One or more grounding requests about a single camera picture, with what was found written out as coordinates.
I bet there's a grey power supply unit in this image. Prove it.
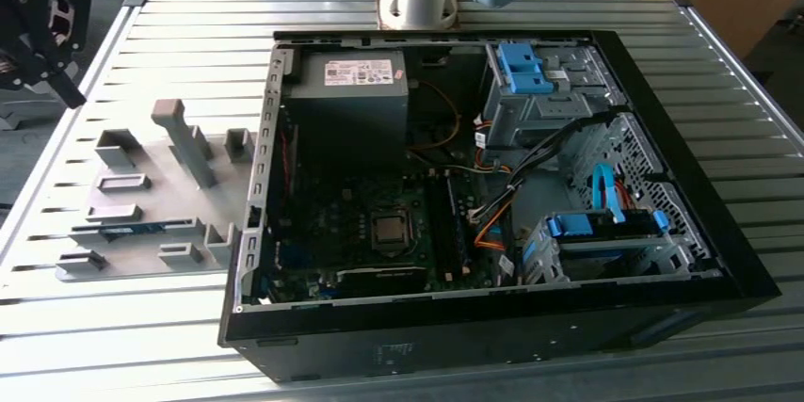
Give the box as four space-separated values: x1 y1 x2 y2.
282 48 414 177

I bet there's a black wire bundle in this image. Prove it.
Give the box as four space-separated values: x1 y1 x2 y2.
506 112 615 196

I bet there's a black PC case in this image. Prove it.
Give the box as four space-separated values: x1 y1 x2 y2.
216 28 783 383

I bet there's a blue RAM stick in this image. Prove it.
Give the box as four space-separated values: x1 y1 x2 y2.
74 219 194 236

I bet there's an orange flat wire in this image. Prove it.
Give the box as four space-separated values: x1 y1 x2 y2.
474 211 508 250

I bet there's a green motherboard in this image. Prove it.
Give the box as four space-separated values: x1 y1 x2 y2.
270 169 514 302

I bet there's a hard disk in blue carrier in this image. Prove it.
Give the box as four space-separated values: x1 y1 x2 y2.
544 211 668 239

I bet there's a black graphics card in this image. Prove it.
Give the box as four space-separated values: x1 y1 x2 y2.
332 265 428 297

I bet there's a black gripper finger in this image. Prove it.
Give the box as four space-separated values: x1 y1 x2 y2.
47 62 88 110

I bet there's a grey metal stand foot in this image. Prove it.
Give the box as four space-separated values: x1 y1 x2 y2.
0 90 64 133

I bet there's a thin orange wire loop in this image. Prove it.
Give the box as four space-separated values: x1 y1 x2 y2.
407 80 464 152

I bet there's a grey parts rack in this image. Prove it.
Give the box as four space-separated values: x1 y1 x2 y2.
55 98 259 283

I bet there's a blue flat wire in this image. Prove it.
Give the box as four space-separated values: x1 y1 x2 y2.
592 163 627 224

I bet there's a CPU socket with silver CPU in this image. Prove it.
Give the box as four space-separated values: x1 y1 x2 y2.
367 203 420 257

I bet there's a blue empty disk carrier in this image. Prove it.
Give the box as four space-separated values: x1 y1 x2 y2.
496 42 558 95

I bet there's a grey metal disk bay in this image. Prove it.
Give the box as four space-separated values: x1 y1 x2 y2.
518 213 722 286

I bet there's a grey metal drive cage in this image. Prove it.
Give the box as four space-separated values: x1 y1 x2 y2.
483 41 630 149

